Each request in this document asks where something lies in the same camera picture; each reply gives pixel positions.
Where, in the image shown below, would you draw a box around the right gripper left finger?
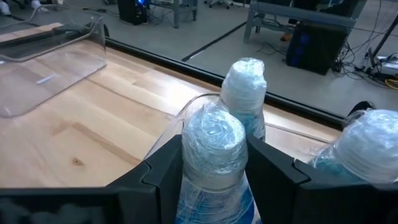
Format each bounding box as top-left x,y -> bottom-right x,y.
0,134 -> 183,224

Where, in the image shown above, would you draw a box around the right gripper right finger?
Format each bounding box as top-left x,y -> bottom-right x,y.
245,133 -> 398,224

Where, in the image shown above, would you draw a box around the clear plastic bin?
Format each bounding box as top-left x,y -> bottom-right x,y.
0,4 -> 108,119
143,92 -> 346,162

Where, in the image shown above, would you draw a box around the small black computer tower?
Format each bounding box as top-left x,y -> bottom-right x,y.
117,0 -> 149,26

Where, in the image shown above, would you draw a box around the blue dish soap bottle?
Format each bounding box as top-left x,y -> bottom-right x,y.
307,108 -> 398,187
174,102 -> 262,224
219,57 -> 267,142

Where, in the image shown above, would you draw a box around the person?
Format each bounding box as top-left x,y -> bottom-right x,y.
0,0 -> 50,16

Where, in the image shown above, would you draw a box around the grey table leg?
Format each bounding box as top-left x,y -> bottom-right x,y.
172,0 -> 199,29

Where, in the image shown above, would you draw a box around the black computer tower blue lights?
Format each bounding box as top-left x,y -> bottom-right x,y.
285,21 -> 349,76

